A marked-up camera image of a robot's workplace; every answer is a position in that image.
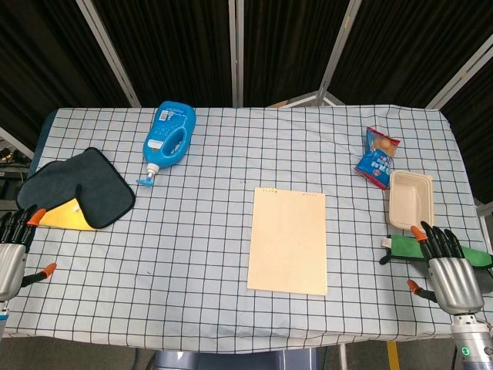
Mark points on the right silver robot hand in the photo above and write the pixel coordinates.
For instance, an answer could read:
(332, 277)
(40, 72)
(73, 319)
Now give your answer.
(452, 275)

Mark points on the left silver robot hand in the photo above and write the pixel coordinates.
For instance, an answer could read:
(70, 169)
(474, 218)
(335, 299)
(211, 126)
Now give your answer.
(9, 258)

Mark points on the beige notebook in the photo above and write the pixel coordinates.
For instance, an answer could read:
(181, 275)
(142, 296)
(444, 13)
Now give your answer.
(288, 241)

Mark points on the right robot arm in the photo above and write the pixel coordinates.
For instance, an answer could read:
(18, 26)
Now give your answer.
(473, 341)

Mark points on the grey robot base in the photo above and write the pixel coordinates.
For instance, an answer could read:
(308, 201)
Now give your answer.
(235, 360)

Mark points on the beige plastic food tray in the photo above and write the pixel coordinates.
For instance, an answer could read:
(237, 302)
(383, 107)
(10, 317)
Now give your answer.
(410, 200)

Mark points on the dark grey cloth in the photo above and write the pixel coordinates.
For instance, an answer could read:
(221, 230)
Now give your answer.
(77, 189)

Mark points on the blue snack packet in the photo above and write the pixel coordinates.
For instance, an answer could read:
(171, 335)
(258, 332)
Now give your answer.
(378, 158)

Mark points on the blue pump detergent bottle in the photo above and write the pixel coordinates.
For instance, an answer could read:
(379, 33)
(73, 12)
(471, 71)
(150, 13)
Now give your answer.
(169, 135)

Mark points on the checked white tablecloth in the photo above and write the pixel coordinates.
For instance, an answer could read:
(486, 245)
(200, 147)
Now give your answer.
(246, 231)

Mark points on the folding screen with white frame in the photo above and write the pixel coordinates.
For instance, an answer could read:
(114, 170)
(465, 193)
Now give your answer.
(246, 50)

